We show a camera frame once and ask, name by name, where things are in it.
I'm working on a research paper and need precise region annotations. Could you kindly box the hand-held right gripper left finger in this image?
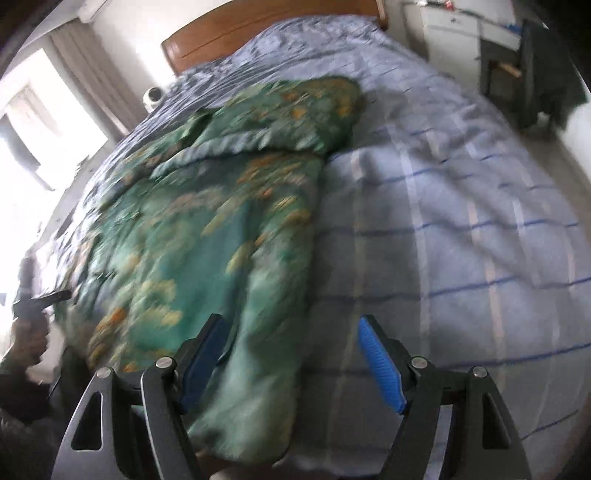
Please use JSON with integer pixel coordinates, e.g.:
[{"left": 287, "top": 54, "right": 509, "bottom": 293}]
[{"left": 51, "top": 314, "right": 232, "bottom": 480}]

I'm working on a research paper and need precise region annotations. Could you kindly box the white desk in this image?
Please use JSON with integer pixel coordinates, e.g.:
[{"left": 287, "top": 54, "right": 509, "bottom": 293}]
[{"left": 402, "top": 0, "right": 527, "bottom": 70}]

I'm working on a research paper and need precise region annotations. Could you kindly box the white air conditioner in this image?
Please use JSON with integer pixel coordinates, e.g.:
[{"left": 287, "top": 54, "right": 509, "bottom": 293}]
[{"left": 76, "top": 0, "right": 114, "bottom": 22}]

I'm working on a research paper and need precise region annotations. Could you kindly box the brown curtain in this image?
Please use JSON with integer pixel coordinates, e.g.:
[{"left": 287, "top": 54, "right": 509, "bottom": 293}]
[{"left": 48, "top": 28, "right": 145, "bottom": 137}]

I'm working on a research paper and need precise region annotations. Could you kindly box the bed with blue plaid sheet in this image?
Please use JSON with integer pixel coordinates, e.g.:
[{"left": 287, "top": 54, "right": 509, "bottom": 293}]
[{"left": 41, "top": 16, "right": 587, "bottom": 480}]

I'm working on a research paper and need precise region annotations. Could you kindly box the chair with dark coat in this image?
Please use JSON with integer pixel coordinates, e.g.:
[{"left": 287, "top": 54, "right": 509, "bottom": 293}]
[{"left": 522, "top": 18, "right": 590, "bottom": 128}]

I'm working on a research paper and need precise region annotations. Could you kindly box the green patterned silk jacket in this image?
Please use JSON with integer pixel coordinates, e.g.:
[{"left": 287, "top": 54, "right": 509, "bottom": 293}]
[{"left": 69, "top": 76, "right": 368, "bottom": 464}]

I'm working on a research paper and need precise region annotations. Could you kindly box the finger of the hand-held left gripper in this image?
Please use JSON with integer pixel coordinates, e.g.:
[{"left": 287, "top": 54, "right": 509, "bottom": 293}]
[{"left": 34, "top": 289, "right": 73, "bottom": 306}]

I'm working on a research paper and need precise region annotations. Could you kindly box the person's left forearm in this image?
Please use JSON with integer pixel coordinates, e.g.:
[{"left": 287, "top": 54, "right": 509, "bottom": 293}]
[{"left": 0, "top": 357, "right": 62, "bottom": 426}]

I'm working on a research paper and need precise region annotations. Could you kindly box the window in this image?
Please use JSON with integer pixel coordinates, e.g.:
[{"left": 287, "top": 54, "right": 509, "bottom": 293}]
[{"left": 0, "top": 48, "right": 110, "bottom": 195}]

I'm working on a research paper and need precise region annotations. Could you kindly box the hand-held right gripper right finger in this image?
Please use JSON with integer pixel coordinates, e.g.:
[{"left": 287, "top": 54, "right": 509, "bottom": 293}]
[{"left": 358, "top": 315, "right": 532, "bottom": 480}]

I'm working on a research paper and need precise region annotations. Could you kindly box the white desk fan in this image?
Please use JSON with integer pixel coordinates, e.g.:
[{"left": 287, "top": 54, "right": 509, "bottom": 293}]
[{"left": 142, "top": 86, "right": 166, "bottom": 112}]

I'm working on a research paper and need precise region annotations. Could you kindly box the person's dark clothing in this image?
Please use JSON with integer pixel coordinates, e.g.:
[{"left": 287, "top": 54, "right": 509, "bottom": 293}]
[{"left": 0, "top": 406, "right": 70, "bottom": 480}]

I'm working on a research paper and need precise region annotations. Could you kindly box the person's left hand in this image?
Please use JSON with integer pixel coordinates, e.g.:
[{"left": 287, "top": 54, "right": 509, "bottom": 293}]
[{"left": 0, "top": 318, "right": 49, "bottom": 371}]

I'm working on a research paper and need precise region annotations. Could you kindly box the wooden headboard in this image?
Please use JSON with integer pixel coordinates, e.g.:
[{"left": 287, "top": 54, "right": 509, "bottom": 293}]
[{"left": 161, "top": 0, "right": 389, "bottom": 77}]

